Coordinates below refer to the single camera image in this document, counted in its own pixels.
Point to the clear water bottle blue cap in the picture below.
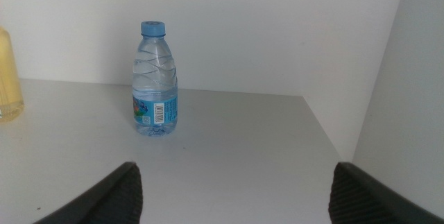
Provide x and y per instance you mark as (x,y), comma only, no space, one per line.
(154,88)

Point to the yellow tea bottle green label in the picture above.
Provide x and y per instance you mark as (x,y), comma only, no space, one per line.
(8,85)

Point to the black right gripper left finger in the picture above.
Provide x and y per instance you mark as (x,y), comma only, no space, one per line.
(111,199)

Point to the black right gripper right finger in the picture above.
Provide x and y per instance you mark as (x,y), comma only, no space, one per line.
(364,199)

